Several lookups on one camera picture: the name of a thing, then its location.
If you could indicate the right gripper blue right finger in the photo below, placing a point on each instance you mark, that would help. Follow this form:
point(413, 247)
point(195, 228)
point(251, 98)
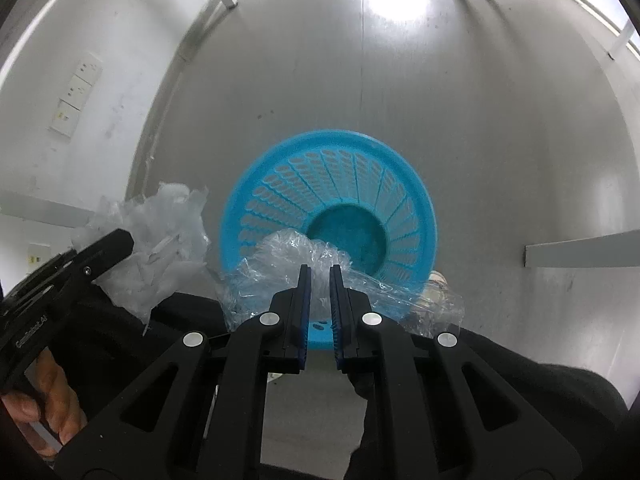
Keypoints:
point(337, 302)

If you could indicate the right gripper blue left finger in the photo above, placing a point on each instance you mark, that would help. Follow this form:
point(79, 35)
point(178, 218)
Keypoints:
point(303, 292)

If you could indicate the clear crinkled plastic wrap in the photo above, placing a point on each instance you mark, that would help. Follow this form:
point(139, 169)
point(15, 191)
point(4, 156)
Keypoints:
point(273, 265)

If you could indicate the person's left hand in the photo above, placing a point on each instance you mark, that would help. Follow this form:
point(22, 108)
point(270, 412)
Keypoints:
point(56, 402)

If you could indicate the person's black trouser legs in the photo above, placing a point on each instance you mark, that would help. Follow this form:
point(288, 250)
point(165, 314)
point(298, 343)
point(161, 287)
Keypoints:
point(453, 406)

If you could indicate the blue plastic waste basket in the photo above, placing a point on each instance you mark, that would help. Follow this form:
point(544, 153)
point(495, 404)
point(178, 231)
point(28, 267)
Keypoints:
point(343, 188)

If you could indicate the white wall socket panel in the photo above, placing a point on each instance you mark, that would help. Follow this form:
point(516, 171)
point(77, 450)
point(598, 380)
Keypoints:
point(74, 96)

